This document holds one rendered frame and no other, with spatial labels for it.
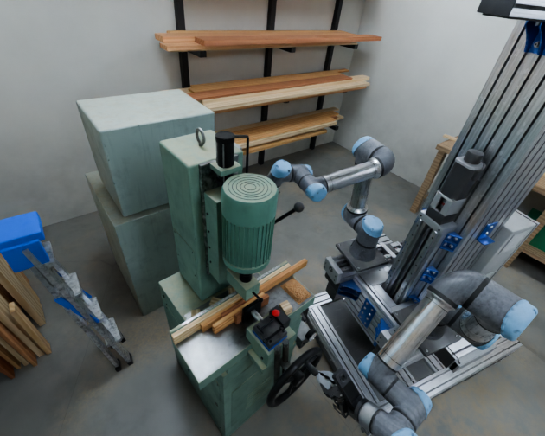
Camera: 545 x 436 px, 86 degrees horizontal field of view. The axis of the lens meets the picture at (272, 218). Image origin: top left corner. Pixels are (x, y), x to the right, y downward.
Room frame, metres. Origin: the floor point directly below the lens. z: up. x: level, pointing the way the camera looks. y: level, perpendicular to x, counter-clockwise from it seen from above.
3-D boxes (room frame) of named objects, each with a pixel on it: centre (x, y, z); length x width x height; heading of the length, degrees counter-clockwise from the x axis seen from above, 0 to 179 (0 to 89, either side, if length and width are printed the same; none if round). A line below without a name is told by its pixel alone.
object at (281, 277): (0.82, 0.02, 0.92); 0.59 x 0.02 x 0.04; 135
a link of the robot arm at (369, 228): (1.26, -0.54, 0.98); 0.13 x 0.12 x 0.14; 29
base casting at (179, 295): (0.84, 0.17, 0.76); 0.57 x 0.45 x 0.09; 45
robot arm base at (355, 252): (1.25, -0.54, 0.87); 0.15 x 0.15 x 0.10
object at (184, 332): (0.76, 0.10, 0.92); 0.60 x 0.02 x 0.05; 135
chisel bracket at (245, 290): (0.77, 0.09, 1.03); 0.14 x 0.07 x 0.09; 45
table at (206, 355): (0.67, 0.01, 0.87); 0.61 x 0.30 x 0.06; 135
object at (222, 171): (0.85, 0.18, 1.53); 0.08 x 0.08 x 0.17; 45
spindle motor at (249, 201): (0.76, 0.08, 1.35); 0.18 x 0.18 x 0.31
